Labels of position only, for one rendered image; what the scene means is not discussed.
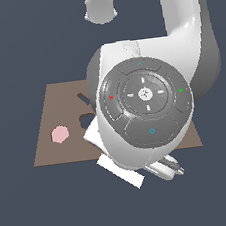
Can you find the white gripper block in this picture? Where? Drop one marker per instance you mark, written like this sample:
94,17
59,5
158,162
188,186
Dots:
120,172

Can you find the brown board with slots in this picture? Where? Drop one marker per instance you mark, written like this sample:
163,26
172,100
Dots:
69,150

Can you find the pink hexagonal peg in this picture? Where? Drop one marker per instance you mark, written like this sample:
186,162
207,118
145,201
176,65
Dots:
60,135

